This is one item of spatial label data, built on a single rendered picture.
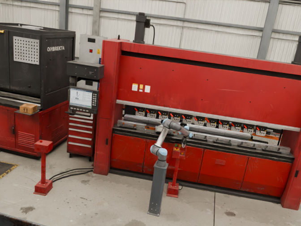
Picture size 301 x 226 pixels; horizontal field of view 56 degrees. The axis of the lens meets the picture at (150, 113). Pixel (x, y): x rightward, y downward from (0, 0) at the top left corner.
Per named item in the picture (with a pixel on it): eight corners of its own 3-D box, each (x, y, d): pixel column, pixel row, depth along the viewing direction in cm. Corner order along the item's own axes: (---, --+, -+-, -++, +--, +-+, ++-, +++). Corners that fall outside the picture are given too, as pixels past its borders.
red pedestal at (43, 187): (32, 193, 423) (32, 142, 398) (40, 184, 447) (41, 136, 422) (45, 196, 421) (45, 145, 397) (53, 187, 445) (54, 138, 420)
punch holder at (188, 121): (182, 123, 471) (183, 113, 466) (182, 121, 479) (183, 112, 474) (191, 124, 470) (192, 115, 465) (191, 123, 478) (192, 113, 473)
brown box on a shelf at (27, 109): (14, 112, 461) (13, 105, 457) (24, 108, 485) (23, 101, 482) (30, 115, 456) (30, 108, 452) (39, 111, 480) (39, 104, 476)
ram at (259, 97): (116, 102, 477) (120, 55, 453) (117, 102, 485) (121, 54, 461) (299, 131, 449) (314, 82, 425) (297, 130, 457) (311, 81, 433)
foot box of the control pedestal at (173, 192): (166, 196, 460) (167, 189, 456) (166, 187, 484) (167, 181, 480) (178, 197, 459) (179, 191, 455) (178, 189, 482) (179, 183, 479)
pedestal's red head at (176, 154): (172, 157, 447) (174, 147, 442) (172, 153, 462) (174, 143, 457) (184, 159, 446) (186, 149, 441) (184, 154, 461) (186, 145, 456)
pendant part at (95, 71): (64, 116, 436) (66, 61, 411) (71, 112, 459) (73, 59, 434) (95, 122, 429) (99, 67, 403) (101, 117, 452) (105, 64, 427)
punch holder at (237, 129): (230, 130, 464) (232, 121, 459) (230, 128, 472) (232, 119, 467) (239, 132, 462) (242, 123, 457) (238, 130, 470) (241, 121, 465)
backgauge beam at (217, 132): (123, 121, 514) (123, 115, 511) (125, 119, 528) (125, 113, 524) (251, 142, 493) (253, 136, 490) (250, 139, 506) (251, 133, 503)
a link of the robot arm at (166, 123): (155, 155, 389) (172, 119, 391) (148, 151, 399) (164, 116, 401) (160, 157, 398) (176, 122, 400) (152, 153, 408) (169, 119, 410)
